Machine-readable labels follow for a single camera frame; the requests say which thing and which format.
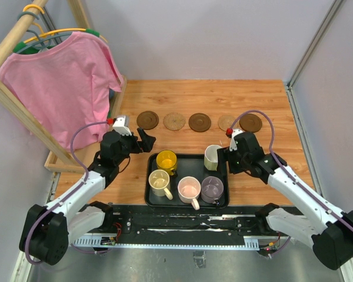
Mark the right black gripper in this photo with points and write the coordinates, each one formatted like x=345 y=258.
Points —
x=223 y=154

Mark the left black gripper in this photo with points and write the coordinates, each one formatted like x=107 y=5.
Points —
x=147 y=141

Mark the pale green octagonal mug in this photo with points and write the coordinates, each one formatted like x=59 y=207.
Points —
x=211 y=157

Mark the brown wooden coaster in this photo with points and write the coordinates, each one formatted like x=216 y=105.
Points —
x=199 y=122
x=250 y=123
x=147 y=120

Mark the woven rattan coaster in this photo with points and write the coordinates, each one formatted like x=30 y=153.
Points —
x=225 y=122
x=174 y=121

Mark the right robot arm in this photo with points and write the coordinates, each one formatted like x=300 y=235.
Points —
x=323 y=227

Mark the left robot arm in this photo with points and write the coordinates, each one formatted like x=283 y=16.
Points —
x=50 y=229

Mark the yellow glass mug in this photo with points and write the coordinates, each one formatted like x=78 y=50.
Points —
x=167 y=160

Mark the purple mug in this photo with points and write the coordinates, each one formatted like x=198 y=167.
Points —
x=212 y=189

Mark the cream yellow mug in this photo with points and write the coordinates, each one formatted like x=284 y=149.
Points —
x=159 y=181

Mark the pink mug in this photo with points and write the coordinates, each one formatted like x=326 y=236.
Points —
x=189 y=189

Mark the black plastic tray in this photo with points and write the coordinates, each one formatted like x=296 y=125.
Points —
x=189 y=165

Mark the wooden clothes rack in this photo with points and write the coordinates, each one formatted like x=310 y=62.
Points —
x=12 y=104

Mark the pink t-shirt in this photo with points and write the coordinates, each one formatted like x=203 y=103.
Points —
x=66 y=88

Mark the grey clothes hanger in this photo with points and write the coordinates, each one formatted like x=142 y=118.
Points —
x=30 y=51

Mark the yellow clothes hanger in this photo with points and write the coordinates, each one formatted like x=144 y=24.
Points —
x=78 y=10

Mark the green clothes hanger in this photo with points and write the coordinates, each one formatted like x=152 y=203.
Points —
x=46 y=42

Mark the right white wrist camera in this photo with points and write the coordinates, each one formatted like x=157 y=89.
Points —
x=233 y=142

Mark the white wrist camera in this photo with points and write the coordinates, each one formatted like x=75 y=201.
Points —
x=233 y=142
x=121 y=125

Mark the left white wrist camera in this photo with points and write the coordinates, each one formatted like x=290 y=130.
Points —
x=121 y=125

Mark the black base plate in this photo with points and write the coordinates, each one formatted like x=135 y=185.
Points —
x=239 y=220

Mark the white slotted cable duct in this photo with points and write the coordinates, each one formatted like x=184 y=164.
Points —
x=159 y=240

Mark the aluminium corner post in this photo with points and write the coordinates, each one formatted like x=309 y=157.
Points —
x=316 y=39

